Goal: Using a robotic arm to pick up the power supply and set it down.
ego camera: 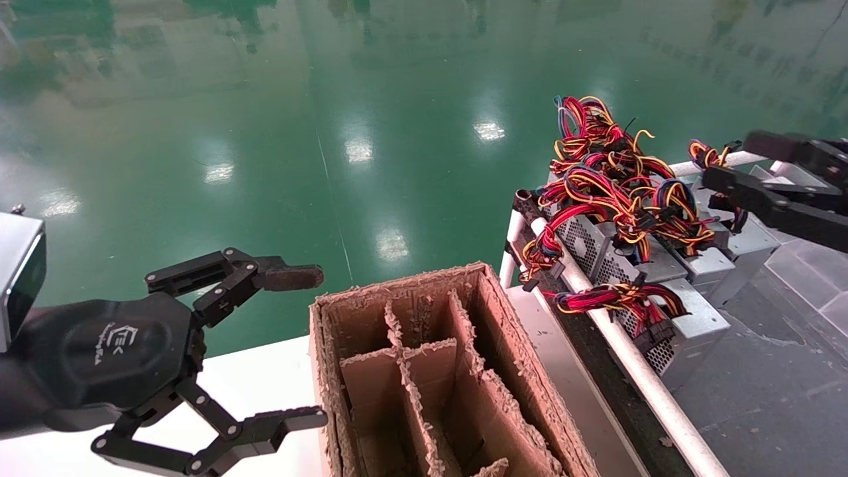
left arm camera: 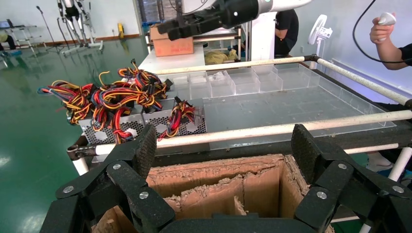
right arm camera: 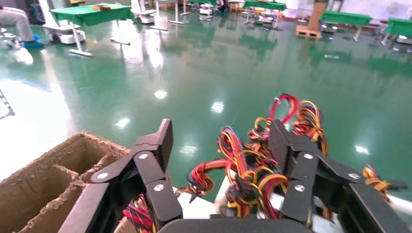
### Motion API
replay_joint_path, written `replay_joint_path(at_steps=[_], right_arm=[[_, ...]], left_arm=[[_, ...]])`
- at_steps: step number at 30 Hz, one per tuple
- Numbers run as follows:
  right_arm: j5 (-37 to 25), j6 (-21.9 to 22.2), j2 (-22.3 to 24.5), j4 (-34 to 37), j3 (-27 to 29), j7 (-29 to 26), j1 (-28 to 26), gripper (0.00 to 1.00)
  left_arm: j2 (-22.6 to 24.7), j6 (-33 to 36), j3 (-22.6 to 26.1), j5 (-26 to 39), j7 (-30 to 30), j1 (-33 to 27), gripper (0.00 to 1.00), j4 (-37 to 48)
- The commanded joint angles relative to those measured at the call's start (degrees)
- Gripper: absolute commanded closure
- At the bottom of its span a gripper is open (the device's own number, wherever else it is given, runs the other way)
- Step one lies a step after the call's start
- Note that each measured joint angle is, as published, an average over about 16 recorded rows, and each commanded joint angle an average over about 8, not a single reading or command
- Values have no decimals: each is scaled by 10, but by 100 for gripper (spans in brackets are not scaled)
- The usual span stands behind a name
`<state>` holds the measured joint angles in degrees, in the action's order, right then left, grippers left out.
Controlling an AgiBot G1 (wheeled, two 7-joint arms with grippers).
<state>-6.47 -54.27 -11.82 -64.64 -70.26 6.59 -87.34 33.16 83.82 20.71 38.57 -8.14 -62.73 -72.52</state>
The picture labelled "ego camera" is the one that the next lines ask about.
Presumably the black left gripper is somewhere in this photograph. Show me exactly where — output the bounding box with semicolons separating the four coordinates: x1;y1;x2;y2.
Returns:
20;247;330;477

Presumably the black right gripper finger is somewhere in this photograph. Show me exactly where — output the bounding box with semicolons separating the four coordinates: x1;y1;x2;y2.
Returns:
742;131;848;183
702;166;848;252

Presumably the grey metal power supply unit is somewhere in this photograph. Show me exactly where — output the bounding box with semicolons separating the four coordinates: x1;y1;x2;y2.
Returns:
666;242;737;309
689;138;781;309
553;277;731;393
550;211;613;269
593;242;688;303

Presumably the clear plastic compartment tray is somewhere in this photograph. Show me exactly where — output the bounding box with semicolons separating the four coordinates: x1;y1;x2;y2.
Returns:
749;162;848;339

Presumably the worn cardboard divider box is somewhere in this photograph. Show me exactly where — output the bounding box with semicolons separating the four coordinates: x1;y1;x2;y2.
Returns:
308;262;600;477

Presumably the tangled multicoloured wire bundle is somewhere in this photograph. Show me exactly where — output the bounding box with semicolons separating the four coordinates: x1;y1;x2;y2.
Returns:
520;95;717;282

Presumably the white pipe rack frame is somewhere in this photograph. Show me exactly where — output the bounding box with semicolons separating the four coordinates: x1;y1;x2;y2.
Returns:
500;149;772;477

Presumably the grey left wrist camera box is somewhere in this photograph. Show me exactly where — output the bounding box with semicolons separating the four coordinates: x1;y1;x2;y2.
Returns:
0;211;47;353

